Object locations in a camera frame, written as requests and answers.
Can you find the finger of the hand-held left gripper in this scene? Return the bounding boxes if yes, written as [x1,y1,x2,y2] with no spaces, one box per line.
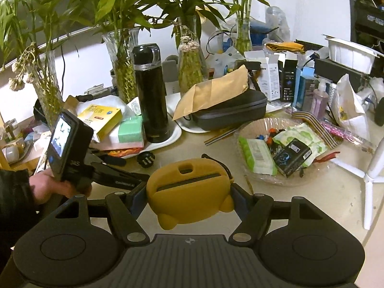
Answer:
[90,162,150,191]
[97,153,127,167]

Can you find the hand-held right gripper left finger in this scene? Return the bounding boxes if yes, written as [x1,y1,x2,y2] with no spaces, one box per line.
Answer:
[55,181,150,246]

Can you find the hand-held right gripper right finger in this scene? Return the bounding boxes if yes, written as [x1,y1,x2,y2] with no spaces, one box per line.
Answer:
[230,182,325,246]

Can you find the yellow silicone pouch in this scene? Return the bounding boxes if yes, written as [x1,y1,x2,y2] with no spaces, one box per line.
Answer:
[146,154,236,230]

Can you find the person's left forearm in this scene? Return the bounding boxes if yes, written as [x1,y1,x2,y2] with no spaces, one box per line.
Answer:
[0,169,40,250]

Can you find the person's left hand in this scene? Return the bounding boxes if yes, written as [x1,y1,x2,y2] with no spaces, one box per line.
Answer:
[30,168,92,206]

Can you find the orange packet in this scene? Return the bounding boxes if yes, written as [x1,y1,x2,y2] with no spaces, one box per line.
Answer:
[101,146,145,158]

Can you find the green tissue pack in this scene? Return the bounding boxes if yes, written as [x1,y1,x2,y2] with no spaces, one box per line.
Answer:
[117,115,145,145]

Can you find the yellow white medicine box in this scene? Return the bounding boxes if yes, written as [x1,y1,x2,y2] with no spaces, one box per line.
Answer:
[77,104,123,143]

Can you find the green white wipes pack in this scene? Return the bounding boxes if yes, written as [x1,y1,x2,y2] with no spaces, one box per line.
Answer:
[238,137,278,176]

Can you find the white mug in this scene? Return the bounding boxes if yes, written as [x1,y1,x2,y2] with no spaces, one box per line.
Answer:
[4,143,20,163]

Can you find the tall glass vase with bamboo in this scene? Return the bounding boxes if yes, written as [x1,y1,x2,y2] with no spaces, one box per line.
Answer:
[0,0,81,127]

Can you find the small black packet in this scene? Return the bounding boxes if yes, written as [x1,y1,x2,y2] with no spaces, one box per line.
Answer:
[272,139,313,178]

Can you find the pair of chopsticks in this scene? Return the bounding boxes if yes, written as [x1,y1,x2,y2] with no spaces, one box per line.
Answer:
[203,127,238,146]

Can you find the white plastic tray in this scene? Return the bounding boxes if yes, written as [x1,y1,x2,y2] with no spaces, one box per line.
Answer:
[90,119,183,160]

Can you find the black thermos bottle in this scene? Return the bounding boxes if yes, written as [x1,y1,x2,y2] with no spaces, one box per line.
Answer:
[132,43,172,144]

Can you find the wide glass vase with bamboo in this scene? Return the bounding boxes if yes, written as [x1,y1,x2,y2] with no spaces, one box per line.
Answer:
[69,0,168,104]

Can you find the black zip case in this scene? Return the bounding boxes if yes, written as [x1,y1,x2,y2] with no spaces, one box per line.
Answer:
[190,88,268,132]

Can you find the green leaf print pack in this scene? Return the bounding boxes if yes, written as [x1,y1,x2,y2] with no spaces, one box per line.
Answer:
[274,124,328,169]

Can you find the brown paper envelope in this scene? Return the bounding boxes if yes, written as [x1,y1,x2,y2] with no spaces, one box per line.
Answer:
[172,65,250,121]

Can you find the pink glitter strip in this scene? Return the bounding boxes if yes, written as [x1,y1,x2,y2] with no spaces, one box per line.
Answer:
[319,119,376,154]

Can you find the conical glass vase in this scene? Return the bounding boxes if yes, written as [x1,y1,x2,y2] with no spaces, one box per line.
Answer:
[176,16,208,94]

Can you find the white carton box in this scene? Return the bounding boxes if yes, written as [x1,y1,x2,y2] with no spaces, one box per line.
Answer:
[244,50,284,102]

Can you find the pink liquid bottle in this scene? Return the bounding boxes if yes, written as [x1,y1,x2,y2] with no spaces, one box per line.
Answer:
[308,79,330,120]

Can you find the black carton box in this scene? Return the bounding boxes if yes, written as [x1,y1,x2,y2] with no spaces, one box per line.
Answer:
[280,59,300,103]

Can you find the blue carton box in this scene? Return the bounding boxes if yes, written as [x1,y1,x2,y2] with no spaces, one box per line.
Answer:
[292,65,319,110]

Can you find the white gimbal tripod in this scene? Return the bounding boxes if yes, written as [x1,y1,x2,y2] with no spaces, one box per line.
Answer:
[329,136,384,231]

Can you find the white plastic bag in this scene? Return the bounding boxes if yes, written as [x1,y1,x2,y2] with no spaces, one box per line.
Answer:
[329,73,372,142]

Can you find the yellow cloth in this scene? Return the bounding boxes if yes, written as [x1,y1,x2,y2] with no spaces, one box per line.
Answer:
[265,41,306,55]

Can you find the slim glass vase with bamboo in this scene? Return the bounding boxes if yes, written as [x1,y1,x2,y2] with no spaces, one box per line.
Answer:
[210,0,284,56]

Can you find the white plastic food container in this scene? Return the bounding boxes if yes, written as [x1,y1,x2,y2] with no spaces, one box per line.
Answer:
[323,34,384,74]

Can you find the black shelf unit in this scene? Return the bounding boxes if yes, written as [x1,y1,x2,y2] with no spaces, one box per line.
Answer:
[350,0,384,43]

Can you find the rainbow ribbon cable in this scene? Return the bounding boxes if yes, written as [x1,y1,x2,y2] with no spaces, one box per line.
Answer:
[290,111,344,150]

